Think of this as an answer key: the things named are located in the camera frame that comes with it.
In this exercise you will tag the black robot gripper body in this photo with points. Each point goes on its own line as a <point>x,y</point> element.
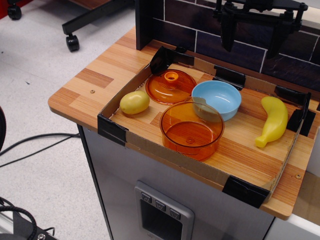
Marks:
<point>280,14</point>

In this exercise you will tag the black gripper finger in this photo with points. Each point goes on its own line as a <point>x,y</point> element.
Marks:
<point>280,33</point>
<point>228,30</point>

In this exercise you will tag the orange transparent pot lid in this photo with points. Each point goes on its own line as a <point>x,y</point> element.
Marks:
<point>170,87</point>

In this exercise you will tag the orange transparent plastic pot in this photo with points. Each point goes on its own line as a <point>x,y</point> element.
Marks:
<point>192,128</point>

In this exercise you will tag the dark brick-pattern backsplash panel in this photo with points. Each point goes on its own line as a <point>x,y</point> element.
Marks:
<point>190,24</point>

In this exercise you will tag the light blue plastic bowl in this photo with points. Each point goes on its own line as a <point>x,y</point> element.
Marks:
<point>221,96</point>

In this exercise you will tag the yellow toy banana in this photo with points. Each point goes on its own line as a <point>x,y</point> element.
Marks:
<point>276,122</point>

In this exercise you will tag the black chair leg with caster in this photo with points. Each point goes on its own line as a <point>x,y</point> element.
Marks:
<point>96,10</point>

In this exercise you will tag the yellow toy potato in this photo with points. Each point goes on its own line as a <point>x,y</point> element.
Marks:
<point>134,102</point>

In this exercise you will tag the cardboard fence with black tape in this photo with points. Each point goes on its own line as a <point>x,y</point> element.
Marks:
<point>267,178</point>

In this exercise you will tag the grey cabinet control panel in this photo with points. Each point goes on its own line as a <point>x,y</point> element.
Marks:
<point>161,217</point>

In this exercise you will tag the black caster wheel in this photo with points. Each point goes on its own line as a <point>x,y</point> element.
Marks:
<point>14,12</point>

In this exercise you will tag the black metal base plate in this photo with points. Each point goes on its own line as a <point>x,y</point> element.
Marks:
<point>25,230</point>

